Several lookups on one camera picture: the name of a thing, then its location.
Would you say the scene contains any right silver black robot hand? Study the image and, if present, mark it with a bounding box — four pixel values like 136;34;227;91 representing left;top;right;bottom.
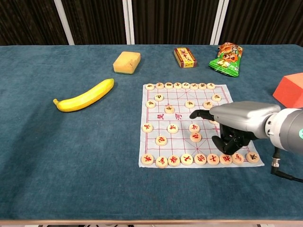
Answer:
189;101;282;156

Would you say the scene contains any black arm connector cable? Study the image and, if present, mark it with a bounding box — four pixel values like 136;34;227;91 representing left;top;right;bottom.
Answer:
270;146;303;183

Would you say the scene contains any blue tablecloth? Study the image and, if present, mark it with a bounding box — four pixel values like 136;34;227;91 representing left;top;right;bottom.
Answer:
0;44;303;222

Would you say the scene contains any dark slatted partition panel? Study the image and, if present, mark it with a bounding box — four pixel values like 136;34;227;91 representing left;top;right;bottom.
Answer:
131;0;217;45
61;0;127;45
0;0;69;46
220;0;303;48

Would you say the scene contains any white chess board sheet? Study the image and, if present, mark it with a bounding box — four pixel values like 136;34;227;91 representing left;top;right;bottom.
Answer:
138;83;265;169

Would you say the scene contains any yellow banana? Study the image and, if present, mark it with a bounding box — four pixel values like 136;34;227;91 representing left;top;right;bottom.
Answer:
53;78;115;113

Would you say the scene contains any yellow sponge block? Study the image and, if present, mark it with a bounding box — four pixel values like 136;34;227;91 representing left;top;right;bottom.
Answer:
113;51;142;75

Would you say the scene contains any white partition frame post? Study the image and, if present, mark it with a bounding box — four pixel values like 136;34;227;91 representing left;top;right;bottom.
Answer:
53;0;75;45
210;0;230;45
122;0;135;45

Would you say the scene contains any orange foam block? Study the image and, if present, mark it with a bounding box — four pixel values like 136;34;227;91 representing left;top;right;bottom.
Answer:
272;72;303;110

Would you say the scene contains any green orange snack bag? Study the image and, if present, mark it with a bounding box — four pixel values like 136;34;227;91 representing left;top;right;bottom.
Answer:
208;42;243;78

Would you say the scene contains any red yellow card box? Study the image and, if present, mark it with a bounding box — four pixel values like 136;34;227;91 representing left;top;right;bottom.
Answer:
173;47;198;69

